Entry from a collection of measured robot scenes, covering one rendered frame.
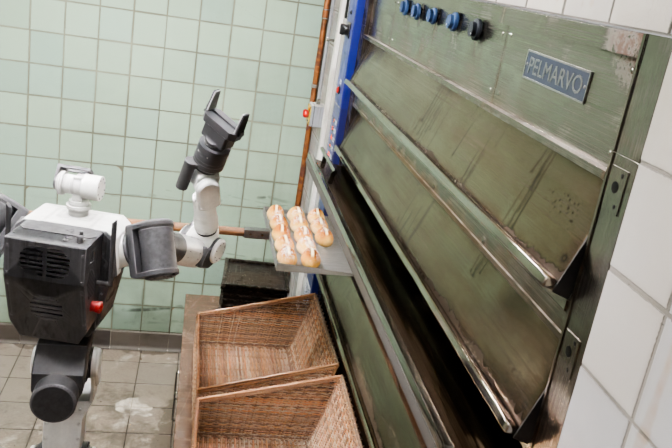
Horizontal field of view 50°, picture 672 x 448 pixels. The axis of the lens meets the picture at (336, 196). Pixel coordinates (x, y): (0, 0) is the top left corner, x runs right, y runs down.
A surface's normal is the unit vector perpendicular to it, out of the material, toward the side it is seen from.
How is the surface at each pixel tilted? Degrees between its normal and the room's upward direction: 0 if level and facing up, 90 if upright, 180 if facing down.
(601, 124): 90
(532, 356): 70
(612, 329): 90
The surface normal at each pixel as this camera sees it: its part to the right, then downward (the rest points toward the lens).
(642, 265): -0.97, -0.10
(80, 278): -0.05, 0.29
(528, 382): -0.87, -0.41
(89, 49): 0.16, 0.32
